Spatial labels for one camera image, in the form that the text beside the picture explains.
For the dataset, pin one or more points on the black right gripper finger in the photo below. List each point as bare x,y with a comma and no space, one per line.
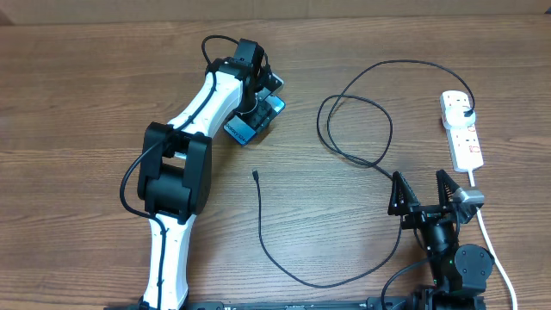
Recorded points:
402,201
446,187

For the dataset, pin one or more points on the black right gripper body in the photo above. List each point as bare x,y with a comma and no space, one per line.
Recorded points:
419,215

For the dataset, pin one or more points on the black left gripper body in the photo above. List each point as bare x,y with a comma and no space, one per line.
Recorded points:
249,105

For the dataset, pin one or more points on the blue Samsung smartphone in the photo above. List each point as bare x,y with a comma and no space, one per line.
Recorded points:
245,127

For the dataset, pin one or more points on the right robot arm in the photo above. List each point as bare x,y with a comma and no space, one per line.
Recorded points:
459,272

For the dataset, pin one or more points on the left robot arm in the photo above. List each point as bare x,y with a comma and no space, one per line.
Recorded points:
175,166

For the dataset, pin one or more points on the white charger plug adapter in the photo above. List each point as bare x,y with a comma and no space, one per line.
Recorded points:
458,117

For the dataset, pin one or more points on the white power strip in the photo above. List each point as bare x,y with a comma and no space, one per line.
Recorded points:
464,143

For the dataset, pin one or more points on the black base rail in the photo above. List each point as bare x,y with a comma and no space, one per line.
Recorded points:
372,303

